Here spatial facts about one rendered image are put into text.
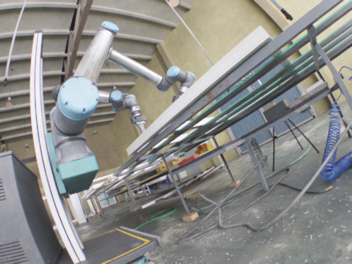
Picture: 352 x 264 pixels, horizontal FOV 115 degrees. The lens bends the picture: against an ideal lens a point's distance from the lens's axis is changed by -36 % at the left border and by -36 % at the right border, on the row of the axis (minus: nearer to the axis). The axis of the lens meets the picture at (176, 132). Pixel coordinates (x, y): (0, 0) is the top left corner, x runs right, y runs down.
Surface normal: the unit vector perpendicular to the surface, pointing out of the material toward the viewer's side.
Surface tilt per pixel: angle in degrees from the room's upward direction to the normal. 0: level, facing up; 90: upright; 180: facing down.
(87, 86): 95
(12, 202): 90
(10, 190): 90
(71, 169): 90
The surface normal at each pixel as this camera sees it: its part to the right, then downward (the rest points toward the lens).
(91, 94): 0.65, -0.36
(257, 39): -0.71, 0.16
